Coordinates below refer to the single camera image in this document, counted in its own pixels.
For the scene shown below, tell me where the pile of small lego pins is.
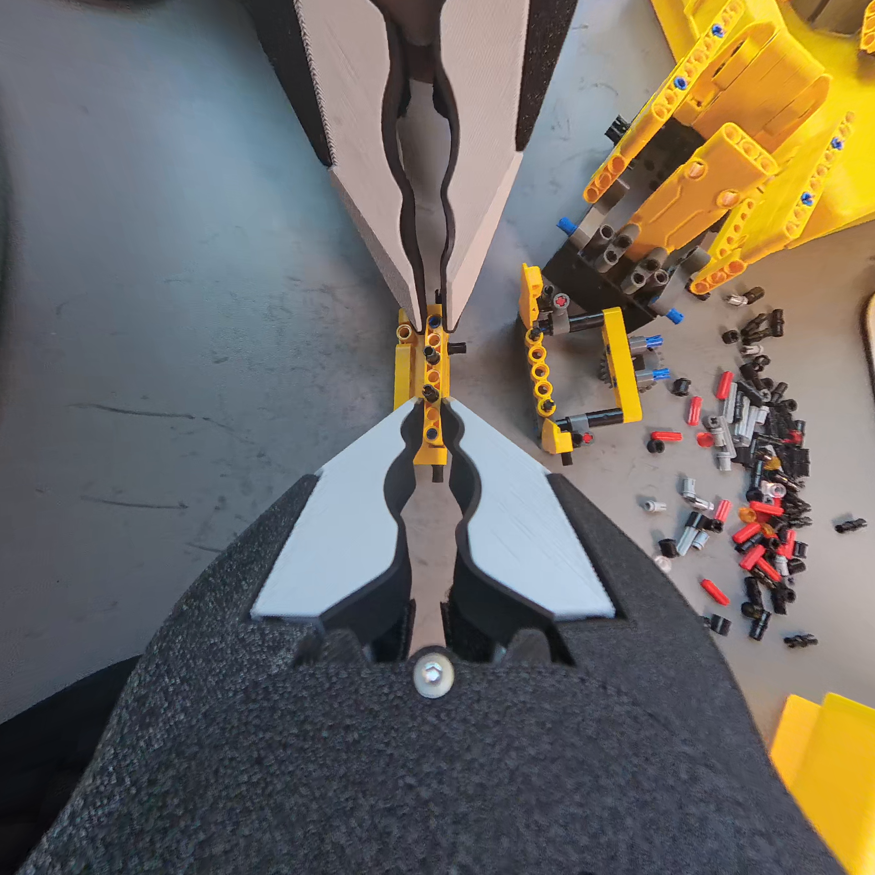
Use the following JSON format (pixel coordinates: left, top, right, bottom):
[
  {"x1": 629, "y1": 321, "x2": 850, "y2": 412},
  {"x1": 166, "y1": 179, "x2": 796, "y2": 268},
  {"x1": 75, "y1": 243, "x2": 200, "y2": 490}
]
[{"x1": 639, "y1": 287, "x2": 869, "y2": 648}]

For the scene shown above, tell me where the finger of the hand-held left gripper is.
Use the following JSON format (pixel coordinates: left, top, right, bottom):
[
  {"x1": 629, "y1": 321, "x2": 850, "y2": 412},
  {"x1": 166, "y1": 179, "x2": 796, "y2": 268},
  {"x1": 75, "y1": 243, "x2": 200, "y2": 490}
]
[
  {"x1": 296, "y1": 0, "x2": 428, "y2": 334},
  {"x1": 439, "y1": 0, "x2": 532, "y2": 334}
]

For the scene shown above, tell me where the yellow lego robot body model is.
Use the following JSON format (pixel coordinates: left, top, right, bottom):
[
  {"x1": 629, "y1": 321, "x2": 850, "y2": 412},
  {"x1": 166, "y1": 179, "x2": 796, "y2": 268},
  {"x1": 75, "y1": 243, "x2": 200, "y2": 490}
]
[{"x1": 543, "y1": 0, "x2": 855, "y2": 329}]

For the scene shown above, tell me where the yellow lego beam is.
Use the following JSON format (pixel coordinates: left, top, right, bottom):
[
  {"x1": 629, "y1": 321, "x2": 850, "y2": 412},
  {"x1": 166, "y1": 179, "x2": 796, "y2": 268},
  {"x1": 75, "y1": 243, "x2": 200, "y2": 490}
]
[{"x1": 422, "y1": 314, "x2": 449, "y2": 448}]

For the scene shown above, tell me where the yellow lego panel with pins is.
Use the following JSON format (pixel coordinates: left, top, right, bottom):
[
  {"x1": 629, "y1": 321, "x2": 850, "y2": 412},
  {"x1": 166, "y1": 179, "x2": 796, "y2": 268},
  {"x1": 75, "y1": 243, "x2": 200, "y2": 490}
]
[{"x1": 394, "y1": 290, "x2": 468, "y2": 484}]

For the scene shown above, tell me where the yellow plastic bin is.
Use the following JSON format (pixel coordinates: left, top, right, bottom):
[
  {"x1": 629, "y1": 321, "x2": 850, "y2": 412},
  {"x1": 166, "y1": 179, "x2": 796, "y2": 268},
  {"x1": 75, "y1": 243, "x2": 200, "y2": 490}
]
[
  {"x1": 770, "y1": 692, "x2": 875, "y2": 875},
  {"x1": 649, "y1": 0, "x2": 875, "y2": 248}
]

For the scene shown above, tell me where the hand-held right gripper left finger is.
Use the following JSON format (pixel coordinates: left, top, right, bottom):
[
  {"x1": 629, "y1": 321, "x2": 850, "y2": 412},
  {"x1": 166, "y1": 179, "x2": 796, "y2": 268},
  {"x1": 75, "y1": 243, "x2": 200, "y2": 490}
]
[{"x1": 250, "y1": 398, "x2": 425, "y2": 623}]

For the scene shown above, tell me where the lego axle and gear assembly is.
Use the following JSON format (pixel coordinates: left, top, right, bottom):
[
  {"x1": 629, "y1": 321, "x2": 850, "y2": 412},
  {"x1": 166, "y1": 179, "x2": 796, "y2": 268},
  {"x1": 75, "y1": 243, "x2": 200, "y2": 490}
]
[{"x1": 518, "y1": 263, "x2": 672, "y2": 467}]

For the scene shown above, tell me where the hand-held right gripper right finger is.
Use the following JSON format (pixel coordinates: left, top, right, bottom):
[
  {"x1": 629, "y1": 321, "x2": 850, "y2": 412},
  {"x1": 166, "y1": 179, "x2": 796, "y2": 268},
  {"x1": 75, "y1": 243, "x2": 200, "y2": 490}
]
[{"x1": 442, "y1": 398, "x2": 618, "y2": 623}]

